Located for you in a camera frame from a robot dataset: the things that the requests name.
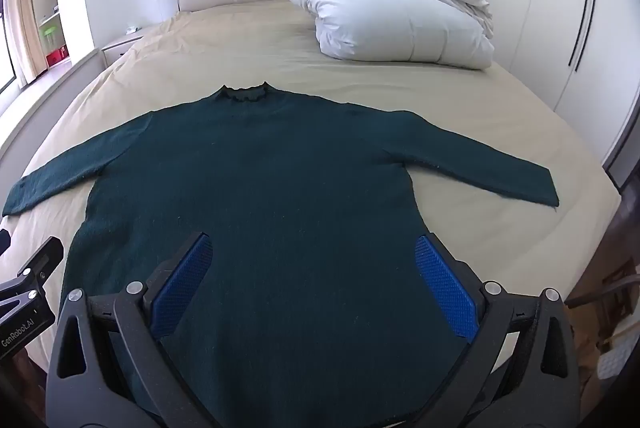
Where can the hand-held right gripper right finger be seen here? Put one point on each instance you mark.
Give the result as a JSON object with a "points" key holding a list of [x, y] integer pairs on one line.
{"points": [[442, 280]]}

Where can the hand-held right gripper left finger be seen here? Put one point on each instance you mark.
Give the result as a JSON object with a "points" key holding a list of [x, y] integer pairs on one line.
{"points": [[185, 278]]}

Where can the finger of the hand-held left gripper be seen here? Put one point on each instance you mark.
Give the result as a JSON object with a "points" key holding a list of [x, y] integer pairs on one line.
{"points": [[4, 242], [47, 258]]}

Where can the dark green sweater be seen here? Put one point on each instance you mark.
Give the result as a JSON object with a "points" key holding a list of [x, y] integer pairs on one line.
{"points": [[280, 188]]}

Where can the wooden chair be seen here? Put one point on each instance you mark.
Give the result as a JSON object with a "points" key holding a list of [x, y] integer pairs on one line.
{"points": [[607, 293]]}

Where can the red box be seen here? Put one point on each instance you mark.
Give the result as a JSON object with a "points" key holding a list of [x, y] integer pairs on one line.
{"points": [[56, 56]]}

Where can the green container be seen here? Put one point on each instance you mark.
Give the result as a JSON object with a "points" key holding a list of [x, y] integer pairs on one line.
{"points": [[49, 35]]}

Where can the white nightstand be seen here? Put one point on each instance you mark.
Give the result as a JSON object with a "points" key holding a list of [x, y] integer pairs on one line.
{"points": [[117, 47]]}

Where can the beige curtain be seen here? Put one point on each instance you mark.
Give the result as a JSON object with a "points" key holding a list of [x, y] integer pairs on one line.
{"points": [[17, 17]]}

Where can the bed with beige sheet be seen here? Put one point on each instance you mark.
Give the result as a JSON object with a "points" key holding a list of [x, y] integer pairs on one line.
{"points": [[225, 47]]}

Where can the white folded duvet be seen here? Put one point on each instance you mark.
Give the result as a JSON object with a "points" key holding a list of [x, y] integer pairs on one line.
{"points": [[390, 22]]}

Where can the white wardrobe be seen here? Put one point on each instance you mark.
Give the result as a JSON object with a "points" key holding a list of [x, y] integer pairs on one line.
{"points": [[540, 7]]}

